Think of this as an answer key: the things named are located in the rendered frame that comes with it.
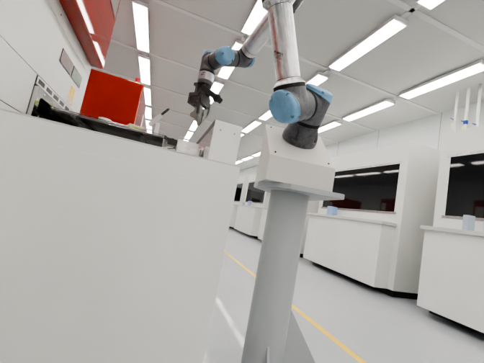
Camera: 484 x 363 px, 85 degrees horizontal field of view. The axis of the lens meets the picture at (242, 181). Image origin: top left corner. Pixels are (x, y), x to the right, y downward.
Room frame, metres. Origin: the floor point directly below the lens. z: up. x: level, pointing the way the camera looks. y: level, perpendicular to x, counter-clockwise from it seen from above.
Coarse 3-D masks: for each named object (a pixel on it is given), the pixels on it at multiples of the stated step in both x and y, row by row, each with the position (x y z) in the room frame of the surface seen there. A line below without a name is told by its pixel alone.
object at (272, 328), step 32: (288, 192) 1.04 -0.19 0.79; (320, 192) 0.97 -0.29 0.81; (288, 224) 1.04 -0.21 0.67; (288, 256) 1.04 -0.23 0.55; (256, 288) 1.08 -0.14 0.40; (288, 288) 1.05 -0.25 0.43; (256, 320) 1.06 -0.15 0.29; (288, 320) 1.08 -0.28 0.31; (256, 352) 1.05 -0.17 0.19; (288, 352) 1.12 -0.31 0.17
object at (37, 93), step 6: (36, 90) 0.77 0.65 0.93; (42, 90) 0.79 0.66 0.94; (36, 96) 0.77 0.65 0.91; (42, 96) 0.80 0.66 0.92; (48, 96) 0.84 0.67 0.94; (30, 102) 0.76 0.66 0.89; (36, 102) 0.78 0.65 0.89; (48, 102) 0.85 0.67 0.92; (54, 102) 0.89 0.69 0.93; (30, 108) 0.77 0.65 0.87; (36, 108) 0.79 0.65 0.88; (60, 108) 0.96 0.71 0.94; (30, 114) 0.77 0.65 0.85; (36, 114) 0.80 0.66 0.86
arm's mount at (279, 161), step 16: (272, 128) 1.14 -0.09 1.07; (272, 144) 1.03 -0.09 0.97; (288, 144) 1.06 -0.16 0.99; (320, 144) 1.13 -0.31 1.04; (272, 160) 0.97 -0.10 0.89; (288, 160) 0.98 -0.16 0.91; (304, 160) 0.99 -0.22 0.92; (320, 160) 1.02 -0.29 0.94; (256, 176) 1.14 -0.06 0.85; (272, 176) 0.97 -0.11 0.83; (288, 176) 0.98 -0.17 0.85; (304, 176) 0.99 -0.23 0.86; (320, 176) 0.99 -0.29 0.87
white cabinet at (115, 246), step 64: (0, 128) 0.62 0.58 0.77; (64, 128) 0.65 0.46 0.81; (0, 192) 0.62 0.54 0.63; (64, 192) 0.66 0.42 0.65; (128, 192) 0.70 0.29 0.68; (192, 192) 0.75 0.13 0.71; (0, 256) 0.63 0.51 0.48; (64, 256) 0.67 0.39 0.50; (128, 256) 0.71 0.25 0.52; (192, 256) 0.76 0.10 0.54; (0, 320) 0.64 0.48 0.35; (64, 320) 0.68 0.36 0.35; (128, 320) 0.73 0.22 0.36; (192, 320) 0.78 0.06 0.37
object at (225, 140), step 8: (216, 120) 0.82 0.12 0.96; (216, 128) 0.83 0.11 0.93; (224, 128) 0.83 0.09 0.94; (232, 128) 0.84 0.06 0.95; (240, 128) 0.85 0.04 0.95; (216, 136) 0.83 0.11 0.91; (224, 136) 0.83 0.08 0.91; (232, 136) 0.84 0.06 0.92; (240, 136) 0.85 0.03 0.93; (216, 144) 0.83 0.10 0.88; (224, 144) 0.84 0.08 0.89; (232, 144) 0.84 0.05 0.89; (216, 152) 0.83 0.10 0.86; (224, 152) 0.84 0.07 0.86; (232, 152) 0.85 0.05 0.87; (216, 160) 0.83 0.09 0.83; (224, 160) 0.84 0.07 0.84; (232, 160) 0.85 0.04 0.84
